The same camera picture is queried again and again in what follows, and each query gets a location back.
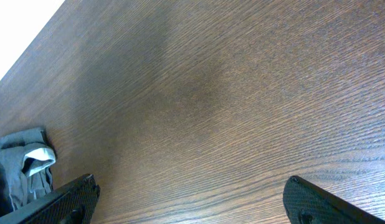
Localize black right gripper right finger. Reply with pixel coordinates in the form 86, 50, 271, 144
283, 175, 385, 224

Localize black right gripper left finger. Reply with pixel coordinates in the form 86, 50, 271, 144
0, 174, 100, 224

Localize grey shorts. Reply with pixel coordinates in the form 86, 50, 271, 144
0, 128, 56, 217

